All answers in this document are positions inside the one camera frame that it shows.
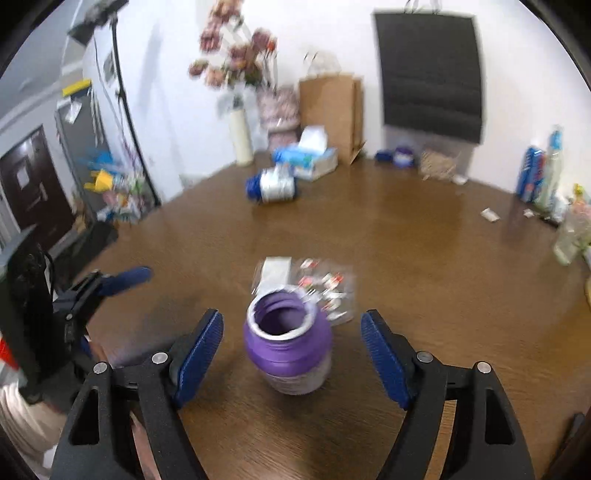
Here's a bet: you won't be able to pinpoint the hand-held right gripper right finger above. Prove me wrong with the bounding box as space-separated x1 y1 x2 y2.
361 309 536 480

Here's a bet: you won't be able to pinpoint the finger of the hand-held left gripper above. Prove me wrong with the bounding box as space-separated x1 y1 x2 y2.
95 266 153 298

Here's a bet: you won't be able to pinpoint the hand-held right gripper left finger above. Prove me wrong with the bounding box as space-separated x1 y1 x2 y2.
48 308 225 480

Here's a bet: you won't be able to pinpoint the purple cup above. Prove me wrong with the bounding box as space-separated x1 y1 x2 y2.
243 290 334 396

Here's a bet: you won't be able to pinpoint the cluttered toy shelf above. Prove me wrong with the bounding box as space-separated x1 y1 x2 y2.
55 78 160 227

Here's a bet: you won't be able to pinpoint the clear plastic packet bag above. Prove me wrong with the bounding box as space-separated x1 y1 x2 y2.
253 257 358 325

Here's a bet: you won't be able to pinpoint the person's beige clothing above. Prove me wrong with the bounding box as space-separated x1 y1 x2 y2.
0 383 70 476

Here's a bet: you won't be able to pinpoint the dark brown door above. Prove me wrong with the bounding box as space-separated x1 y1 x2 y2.
0 126 77 252

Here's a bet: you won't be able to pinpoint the blue-capped silver bottle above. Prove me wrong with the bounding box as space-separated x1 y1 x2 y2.
245 165 300 206

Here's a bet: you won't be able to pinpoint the white flower vase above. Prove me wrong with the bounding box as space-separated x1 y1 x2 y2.
229 95 254 167

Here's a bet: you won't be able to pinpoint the black light stand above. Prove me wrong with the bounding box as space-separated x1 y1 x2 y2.
68 0 162 207

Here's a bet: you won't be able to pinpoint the blue plastic wrapper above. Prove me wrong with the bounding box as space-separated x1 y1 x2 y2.
271 144 308 168

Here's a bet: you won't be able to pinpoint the purple-lidded small jar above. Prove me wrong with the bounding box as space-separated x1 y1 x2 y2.
375 146 419 169

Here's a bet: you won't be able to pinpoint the tissue box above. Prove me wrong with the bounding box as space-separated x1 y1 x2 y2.
291 126 339 182

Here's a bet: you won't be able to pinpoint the blue snack can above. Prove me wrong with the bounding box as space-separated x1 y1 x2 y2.
518 145 548 204

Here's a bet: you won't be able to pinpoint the brown paper bag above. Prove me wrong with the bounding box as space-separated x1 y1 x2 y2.
298 73 365 166

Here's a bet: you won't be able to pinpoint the clear plastic bottle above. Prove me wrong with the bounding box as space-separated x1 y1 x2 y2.
536 124 566 210

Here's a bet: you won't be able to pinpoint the pink artificial flowers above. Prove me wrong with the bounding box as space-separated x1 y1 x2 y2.
188 0 279 90

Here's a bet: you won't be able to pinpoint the black hanging bag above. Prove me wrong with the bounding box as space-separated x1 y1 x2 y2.
373 11 484 145

